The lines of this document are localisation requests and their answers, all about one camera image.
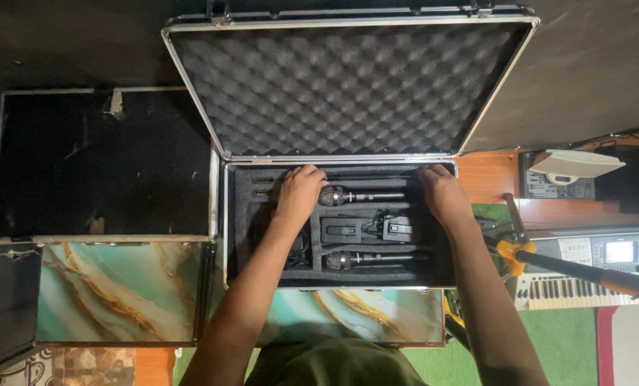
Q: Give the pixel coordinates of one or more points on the black speaker cabinet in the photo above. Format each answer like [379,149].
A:
[633,182]

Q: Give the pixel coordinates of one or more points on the teal marble pattern cabinet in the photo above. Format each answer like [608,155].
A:
[115,289]

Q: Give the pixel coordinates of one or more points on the person's right fingers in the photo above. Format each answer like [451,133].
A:
[436,172]

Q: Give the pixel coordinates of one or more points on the person's left fingers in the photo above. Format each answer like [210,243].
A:
[306,172]

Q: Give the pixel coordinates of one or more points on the black box with silver trim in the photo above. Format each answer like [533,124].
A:
[99,166]

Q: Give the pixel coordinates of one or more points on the white plastic device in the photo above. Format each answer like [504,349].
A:
[577,163]

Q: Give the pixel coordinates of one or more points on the black handheld microphone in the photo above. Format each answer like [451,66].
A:
[373,259]
[367,196]

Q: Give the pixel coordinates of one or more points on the red and white mat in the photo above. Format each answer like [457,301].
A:
[633,348]

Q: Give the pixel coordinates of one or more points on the silver electronic keyboard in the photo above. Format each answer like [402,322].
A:
[593,262]

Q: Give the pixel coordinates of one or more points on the black bodypack transmitter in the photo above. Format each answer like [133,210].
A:
[397,229]
[341,230]

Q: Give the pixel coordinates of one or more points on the black and orange microphone stand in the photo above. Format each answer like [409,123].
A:
[566,268]

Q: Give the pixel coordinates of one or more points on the person's right hand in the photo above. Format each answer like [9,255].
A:
[445,195]

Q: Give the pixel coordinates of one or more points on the person's olive green shirt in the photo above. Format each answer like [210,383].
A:
[335,364]

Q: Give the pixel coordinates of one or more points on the grey audio mixer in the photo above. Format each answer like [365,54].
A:
[552,188]

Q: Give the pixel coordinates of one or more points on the person's left hand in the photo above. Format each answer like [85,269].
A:
[298,195]

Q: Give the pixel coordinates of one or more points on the silver aluminium microphone case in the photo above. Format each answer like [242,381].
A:
[341,86]

